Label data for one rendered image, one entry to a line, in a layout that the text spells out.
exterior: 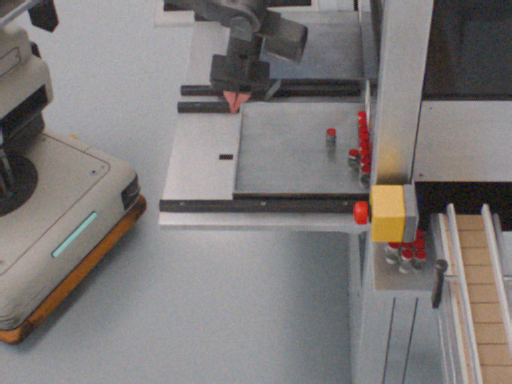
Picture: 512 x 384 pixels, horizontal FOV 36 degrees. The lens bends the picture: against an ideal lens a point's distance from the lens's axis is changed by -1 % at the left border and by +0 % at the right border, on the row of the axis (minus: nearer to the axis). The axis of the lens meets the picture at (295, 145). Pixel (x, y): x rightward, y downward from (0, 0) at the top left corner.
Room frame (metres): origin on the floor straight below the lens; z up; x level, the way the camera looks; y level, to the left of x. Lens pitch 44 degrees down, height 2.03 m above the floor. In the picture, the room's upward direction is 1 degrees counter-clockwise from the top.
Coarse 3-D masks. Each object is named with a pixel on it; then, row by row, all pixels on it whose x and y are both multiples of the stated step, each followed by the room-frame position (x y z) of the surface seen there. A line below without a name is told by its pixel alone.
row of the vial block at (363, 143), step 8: (360, 112) 1.22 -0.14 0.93; (360, 120) 1.19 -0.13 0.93; (360, 128) 1.17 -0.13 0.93; (360, 136) 1.14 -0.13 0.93; (368, 136) 1.14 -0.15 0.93; (360, 144) 1.12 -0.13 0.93; (368, 144) 1.12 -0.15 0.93; (360, 152) 1.10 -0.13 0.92; (368, 152) 1.10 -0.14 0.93; (360, 160) 1.08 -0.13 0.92; (368, 160) 1.08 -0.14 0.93; (360, 168) 1.07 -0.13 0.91; (368, 168) 1.05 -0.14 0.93; (360, 176) 1.06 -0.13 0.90; (368, 176) 1.04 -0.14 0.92; (360, 184) 1.05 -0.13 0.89; (368, 184) 1.04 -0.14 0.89
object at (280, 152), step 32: (256, 128) 1.22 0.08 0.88; (288, 128) 1.22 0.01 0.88; (320, 128) 1.22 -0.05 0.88; (352, 128) 1.22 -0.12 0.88; (256, 160) 1.13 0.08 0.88; (288, 160) 1.12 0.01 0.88; (320, 160) 1.12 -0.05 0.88; (256, 192) 1.01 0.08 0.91; (288, 192) 1.01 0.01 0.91; (320, 192) 1.00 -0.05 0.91; (352, 192) 1.00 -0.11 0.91
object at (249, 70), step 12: (228, 48) 1.05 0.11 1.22; (216, 60) 1.08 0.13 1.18; (228, 60) 1.05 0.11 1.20; (240, 60) 1.04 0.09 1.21; (252, 60) 1.04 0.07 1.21; (216, 72) 1.05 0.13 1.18; (228, 72) 1.04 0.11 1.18; (240, 72) 1.04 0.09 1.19; (252, 72) 1.04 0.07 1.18; (264, 72) 1.06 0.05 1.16; (240, 84) 1.04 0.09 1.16; (252, 84) 1.03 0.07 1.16; (264, 84) 1.03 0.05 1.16
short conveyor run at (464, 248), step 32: (448, 224) 0.89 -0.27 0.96; (480, 224) 0.91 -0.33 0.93; (448, 256) 0.84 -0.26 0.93; (480, 256) 0.84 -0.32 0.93; (448, 288) 0.77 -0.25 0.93; (480, 288) 0.77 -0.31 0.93; (448, 320) 0.70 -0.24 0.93; (480, 320) 0.71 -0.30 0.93; (448, 352) 0.65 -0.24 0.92; (480, 352) 0.65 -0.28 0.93
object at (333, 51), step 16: (288, 16) 1.60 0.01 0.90; (304, 16) 1.60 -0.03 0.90; (320, 16) 1.60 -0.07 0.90; (336, 16) 1.60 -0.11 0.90; (352, 16) 1.60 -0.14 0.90; (320, 32) 1.56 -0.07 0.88; (336, 32) 1.56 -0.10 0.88; (352, 32) 1.56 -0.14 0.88; (304, 48) 1.50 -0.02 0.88; (320, 48) 1.50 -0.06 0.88; (336, 48) 1.49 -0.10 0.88; (352, 48) 1.49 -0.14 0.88; (272, 64) 1.44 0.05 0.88; (288, 64) 1.44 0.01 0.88; (304, 64) 1.44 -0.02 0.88; (320, 64) 1.43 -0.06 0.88; (336, 64) 1.43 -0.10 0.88; (352, 64) 1.43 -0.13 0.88; (272, 80) 1.35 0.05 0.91; (288, 80) 1.35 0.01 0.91; (304, 80) 1.34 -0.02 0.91; (320, 80) 1.34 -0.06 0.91; (336, 80) 1.34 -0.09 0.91; (352, 80) 1.34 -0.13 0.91
